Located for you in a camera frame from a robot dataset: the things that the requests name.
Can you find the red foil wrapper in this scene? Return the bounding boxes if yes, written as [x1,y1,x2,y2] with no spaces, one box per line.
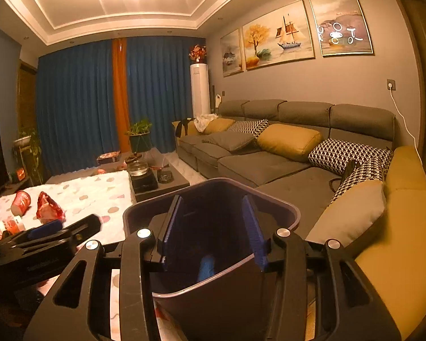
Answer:
[36,191,65,224]

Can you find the small red paper cup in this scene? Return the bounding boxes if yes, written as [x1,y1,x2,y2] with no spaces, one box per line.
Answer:
[11,190,31,217]

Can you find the blue foam net sleeve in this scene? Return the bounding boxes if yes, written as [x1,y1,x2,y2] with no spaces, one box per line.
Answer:
[197,254,215,282]

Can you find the red white plastic bag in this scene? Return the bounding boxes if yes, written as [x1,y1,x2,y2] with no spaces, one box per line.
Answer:
[0,216,25,239]

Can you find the dark grey trash bin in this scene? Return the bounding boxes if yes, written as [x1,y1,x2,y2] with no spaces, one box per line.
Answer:
[123,178,300,340]

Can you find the glass kettle on stove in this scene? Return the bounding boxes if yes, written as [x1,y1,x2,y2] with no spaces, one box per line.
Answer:
[127,160,158,193]

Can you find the near beige cushion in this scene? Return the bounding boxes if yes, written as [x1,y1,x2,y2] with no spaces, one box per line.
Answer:
[306,180,386,247]

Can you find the dark coffee table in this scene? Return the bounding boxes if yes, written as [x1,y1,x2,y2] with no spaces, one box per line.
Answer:
[47,148,190,202]

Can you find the green potted floor plant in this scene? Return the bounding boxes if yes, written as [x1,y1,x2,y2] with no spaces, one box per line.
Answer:
[126,118,152,154]

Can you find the potted plant on stand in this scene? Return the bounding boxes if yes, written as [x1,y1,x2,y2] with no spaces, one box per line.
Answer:
[13,128,43,186]

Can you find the grey sectional sofa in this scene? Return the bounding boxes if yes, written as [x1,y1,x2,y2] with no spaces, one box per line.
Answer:
[173,99,396,236]

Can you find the large mustard cushion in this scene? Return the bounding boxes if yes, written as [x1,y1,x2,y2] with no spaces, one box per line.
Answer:
[257,124,323,163]

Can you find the near patterned cushion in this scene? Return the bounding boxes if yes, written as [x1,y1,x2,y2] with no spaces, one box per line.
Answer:
[308,139,393,203]

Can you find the patterned cushion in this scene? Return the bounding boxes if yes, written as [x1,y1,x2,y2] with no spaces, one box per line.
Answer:
[308,139,393,203]
[227,118,269,139]

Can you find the orange centre curtain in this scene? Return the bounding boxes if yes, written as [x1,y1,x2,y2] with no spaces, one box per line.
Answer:
[112,38,131,153]

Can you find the grey sofa cushion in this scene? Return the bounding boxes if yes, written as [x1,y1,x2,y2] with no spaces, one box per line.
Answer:
[201,131,255,152]

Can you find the far patterned cushion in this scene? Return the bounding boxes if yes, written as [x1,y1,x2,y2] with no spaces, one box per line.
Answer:
[227,118,269,139]

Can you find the white cloth on sofa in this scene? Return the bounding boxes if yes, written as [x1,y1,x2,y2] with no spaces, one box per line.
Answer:
[193,113,218,133]

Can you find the far mustard cushion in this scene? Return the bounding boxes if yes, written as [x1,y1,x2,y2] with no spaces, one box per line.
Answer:
[203,118,235,135]

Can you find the blue window curtains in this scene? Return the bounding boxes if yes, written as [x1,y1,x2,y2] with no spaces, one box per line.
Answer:
[36,36,205,175]

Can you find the white standing air conditioner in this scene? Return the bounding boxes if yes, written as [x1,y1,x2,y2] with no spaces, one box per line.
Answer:
[190,63,211,118]

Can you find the red flower decoration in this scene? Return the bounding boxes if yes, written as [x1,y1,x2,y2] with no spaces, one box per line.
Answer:
[188,44,207,63]

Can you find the left landscape painting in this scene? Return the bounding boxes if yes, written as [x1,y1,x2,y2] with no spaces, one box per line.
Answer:
[220,29,243,77]

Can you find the sailboat tree painting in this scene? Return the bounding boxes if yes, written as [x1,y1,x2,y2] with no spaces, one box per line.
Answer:
[241,0,315,70]

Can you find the right framed painting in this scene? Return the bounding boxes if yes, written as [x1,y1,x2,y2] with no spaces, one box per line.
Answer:
[309,0,374,57]

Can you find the wall socket with cable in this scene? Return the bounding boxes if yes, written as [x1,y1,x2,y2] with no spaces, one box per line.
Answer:
[386,79,423,163]

